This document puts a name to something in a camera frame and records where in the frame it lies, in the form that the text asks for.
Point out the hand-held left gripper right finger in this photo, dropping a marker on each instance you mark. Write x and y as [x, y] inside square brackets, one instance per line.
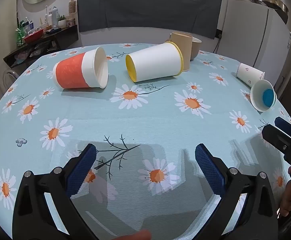
[210, 170]

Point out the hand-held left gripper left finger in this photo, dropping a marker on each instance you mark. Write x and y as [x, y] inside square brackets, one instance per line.
[81, 170]

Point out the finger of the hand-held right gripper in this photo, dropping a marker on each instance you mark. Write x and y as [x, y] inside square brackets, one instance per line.
[276, 136]
[285, 125]

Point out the white cup with blue inside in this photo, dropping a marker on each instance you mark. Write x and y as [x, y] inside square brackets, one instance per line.
[259, 93]

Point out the white cup with heart print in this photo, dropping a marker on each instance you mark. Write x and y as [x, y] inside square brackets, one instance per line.
[248, 73]

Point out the orange and white paper cup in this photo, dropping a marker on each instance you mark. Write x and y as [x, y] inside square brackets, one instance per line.
[70, 71]

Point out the white cup with yellow inside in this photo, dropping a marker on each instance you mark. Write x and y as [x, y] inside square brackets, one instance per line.
[155, 61]

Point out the brown paper cup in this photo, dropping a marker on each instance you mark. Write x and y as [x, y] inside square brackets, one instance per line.
[184, 45]

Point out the person's right hand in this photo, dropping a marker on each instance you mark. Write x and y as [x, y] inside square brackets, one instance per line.
[288, 197]

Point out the blue daisy print tablecloth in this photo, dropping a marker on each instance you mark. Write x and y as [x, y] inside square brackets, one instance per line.
[145, 115]

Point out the white refrigerator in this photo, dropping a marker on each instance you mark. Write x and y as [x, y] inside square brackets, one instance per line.
[245, 35]

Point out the beige bowl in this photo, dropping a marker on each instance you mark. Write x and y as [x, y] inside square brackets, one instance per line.
[195, 50]

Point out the clear plastic chair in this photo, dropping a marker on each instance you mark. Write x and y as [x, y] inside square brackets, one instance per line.
[9, 77]

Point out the metal pot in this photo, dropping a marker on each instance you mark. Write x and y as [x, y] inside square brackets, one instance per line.
[275, 1]

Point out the dark wooden shelf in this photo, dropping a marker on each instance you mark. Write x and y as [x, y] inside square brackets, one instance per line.
[60, 37]

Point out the red bowl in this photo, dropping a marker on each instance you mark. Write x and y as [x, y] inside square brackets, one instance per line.
[33, 37]

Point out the green bottle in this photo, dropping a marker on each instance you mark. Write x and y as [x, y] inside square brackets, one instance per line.
[19, 37]

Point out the small potted plant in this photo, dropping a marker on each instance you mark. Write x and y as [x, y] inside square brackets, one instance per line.
[62, 22]

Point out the white spray bottle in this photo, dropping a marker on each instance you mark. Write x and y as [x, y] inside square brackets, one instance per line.
[54, 15]

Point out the wooden hairbrush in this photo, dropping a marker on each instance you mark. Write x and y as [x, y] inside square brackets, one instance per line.
[72, 6]

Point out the dark grey cloth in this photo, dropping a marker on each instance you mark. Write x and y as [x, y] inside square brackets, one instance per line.
[148, 5]

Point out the black wall outlet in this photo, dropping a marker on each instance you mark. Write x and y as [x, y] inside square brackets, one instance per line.
[218, 34]

